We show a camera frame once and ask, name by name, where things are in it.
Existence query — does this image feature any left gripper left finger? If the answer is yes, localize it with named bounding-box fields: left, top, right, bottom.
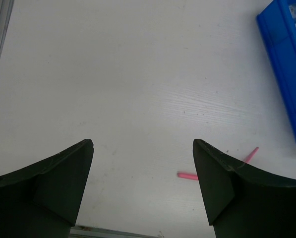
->
left=0, top=139, right=94, bottom=238

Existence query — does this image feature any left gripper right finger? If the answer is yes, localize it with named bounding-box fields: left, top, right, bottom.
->
left=193, top=139, right=296, bottom=238

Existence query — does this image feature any blue plastic organizer bin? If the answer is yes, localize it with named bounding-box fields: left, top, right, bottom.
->
left=256, top=0, right=296, bottom=140

